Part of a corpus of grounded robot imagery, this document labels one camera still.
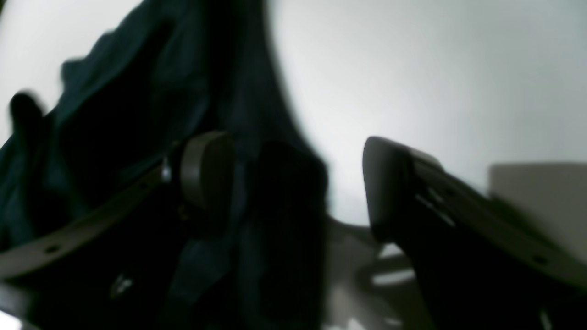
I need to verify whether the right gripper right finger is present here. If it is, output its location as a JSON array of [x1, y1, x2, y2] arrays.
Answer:
[[362, 137, 586, 330]]

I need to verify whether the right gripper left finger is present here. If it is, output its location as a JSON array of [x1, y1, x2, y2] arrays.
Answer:
[[1, 131, 236, 280]]

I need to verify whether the black T-shirt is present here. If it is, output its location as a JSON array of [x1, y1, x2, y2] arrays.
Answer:
[[1, 0, 327, 330]]

